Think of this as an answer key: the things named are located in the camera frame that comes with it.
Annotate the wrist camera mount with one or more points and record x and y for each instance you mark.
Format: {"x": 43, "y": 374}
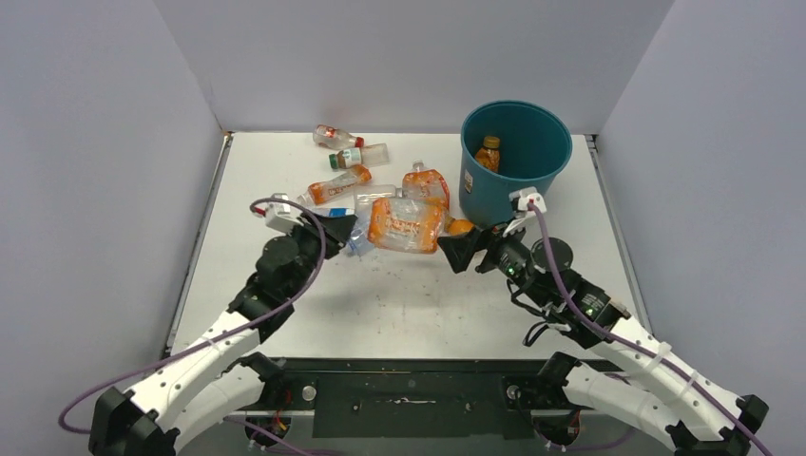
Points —
{"x": 526, "y": 203}
{"x": 277, "y": 214}

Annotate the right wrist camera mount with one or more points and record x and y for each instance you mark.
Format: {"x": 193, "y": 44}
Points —
{"x": 526, "y": 203}

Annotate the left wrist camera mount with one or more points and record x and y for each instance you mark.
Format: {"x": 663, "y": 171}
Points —
{"x": 277, "y": 214}

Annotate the orange juice bottle near bin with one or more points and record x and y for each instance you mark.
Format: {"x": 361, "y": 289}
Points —
{"x": 457, "y": 226}

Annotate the slim orange label bottle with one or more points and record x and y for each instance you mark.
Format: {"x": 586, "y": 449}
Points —
{"x": 322, "y": 192}

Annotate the black base frame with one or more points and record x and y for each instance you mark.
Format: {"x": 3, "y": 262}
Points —
{"x": 402, "y": 398}

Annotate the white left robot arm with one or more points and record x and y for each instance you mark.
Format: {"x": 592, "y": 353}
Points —
{"x": 223, "y": 371}

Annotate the red cap clear bottle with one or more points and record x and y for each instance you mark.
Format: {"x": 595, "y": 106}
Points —
{"x": 335, "y": 138}

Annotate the crushed orange label bottle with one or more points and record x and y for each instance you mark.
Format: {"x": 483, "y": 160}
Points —
{"x": 424, "y": 183}

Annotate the small orange juice bottle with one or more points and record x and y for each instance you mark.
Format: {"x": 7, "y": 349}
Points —
{"x": 488, "y": 155}

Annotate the blue label crushed bottle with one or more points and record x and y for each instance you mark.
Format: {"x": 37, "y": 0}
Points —
{"x": 335, "y": 212}

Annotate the green cap coffee bottle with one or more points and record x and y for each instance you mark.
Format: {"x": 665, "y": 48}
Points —
{"x": 368, "y": 155}

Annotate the large orange label bottle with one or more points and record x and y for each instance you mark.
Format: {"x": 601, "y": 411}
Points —
{"x": 406, "y": 225}

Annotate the clear plastic jar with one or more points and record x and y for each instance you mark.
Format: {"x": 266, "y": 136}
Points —
{"x": 365, "y": 195}

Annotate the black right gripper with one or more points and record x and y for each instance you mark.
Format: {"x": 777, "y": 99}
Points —
{"x": 459, "y": 249}

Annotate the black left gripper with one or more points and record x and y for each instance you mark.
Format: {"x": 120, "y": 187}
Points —
{"x": 338, "y": 228}

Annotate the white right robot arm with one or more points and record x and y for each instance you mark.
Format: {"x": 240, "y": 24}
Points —
{"x": 662, "y": 396}

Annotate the teal plastic bin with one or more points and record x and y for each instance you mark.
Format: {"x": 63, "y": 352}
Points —
{"x": 535, "y": 147}

